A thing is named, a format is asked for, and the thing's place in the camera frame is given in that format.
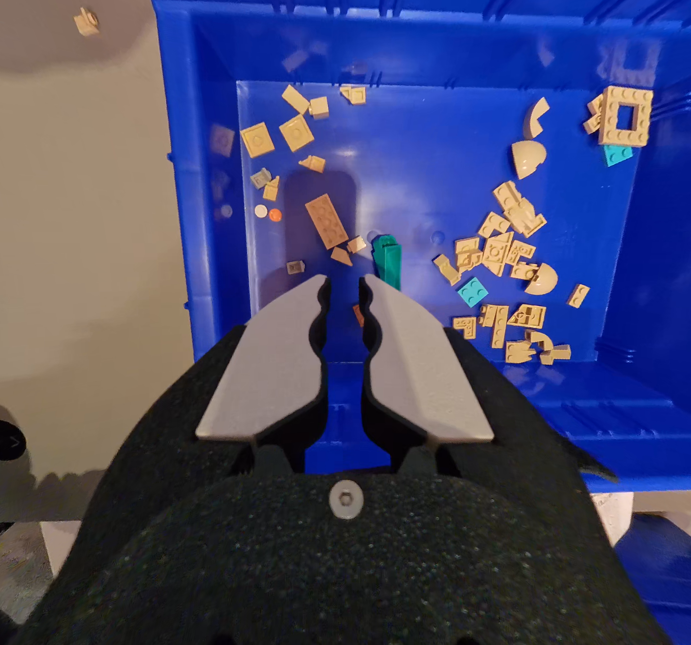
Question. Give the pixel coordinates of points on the pile of tan bricks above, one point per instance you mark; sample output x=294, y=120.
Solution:
x=326, y=221

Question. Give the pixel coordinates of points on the blue storage bin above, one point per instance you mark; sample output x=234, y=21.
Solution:
x=432, y=132
x=658, y=575

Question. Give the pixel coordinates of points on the small tan brick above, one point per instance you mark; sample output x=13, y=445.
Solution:
x=86, y=22

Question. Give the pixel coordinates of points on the small black object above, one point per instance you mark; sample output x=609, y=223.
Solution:
x=11, y=440

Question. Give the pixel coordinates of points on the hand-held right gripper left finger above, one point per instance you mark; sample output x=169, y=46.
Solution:
x=264, y=380

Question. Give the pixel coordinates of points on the white circle-print paper bag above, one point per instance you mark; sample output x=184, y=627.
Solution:
x=613, y=518

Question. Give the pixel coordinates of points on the orange round stud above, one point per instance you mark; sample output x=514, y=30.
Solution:
x=275, y=215

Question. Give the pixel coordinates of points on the small orange brick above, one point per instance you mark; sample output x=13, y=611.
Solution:
x=359, y=316

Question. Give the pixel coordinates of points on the small grey brick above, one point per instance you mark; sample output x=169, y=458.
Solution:
x=295, y=267
x=260, y=178

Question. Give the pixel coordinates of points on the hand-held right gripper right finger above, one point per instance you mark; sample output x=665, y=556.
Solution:
x=426, y=386

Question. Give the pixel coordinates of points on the small teal plate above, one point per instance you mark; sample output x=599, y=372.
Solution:
x=618, y=155

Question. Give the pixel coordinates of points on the white round stud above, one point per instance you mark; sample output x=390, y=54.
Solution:
x=261, y=211

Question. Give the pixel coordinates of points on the grey desk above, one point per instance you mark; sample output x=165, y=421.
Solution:
x=81, y=224

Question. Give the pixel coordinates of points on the teal brick separator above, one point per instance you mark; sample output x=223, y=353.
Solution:
x=388, y=262

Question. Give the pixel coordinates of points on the teal square plate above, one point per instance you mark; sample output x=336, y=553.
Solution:
x=473, y=292

